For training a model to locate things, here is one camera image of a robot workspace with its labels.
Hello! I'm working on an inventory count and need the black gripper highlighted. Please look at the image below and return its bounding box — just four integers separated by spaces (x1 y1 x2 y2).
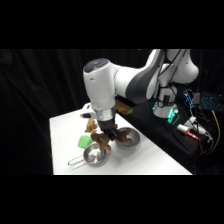
98 116 118 141

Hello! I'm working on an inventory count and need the brown plush deer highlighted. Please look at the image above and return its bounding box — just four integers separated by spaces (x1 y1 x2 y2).
90 123 133 153

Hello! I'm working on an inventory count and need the grey bowl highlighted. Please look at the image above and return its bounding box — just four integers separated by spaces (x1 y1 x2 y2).
115 126 141 150

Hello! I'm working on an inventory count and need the tan plush toy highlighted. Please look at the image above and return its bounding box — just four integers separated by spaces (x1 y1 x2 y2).
84 118 100 134

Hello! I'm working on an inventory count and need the green plastic block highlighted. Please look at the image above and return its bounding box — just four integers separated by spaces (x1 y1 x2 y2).
77 134 94 149

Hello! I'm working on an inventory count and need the green lit control box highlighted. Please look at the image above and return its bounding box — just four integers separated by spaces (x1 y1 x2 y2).
166 108 180 125

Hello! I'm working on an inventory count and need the white cylinder with red tip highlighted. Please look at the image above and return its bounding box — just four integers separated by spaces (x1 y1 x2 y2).
176 123 201 142

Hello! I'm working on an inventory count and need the black curtain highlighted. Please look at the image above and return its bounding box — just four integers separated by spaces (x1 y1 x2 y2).
0 49 224 176

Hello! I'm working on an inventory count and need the blue lit device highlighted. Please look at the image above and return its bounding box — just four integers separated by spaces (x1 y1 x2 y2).
182 89 196 110

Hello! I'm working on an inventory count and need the laptop with lit keyboard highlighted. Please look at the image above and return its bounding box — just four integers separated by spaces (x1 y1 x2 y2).
199 92 224 112

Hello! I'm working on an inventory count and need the silver pot with green handle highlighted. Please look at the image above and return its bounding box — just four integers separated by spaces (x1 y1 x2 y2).
67 142 111 168

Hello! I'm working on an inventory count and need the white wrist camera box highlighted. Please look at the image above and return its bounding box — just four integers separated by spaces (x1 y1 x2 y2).
79 102 98 120

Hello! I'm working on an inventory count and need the yellow cable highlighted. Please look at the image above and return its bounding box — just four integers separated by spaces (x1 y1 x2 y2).
199 110 222 156

